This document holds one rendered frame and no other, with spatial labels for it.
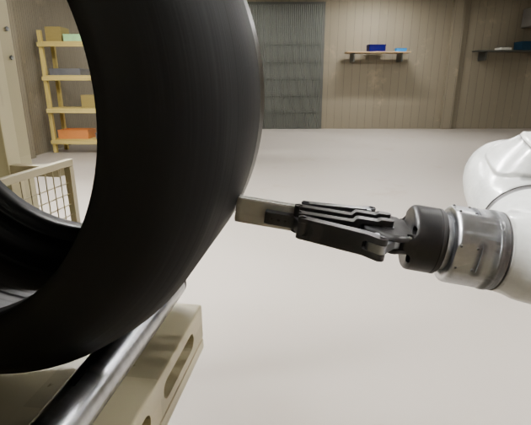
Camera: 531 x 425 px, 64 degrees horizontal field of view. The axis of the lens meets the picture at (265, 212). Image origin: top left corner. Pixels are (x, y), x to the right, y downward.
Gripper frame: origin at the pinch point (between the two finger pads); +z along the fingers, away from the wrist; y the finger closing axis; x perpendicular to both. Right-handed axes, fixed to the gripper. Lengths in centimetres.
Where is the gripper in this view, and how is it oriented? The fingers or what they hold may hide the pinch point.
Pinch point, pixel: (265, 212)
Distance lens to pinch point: 50.1
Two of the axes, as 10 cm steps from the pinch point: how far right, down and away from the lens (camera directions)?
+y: -1.4, 2.8, -9.5
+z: -9.8, -1.6, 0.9
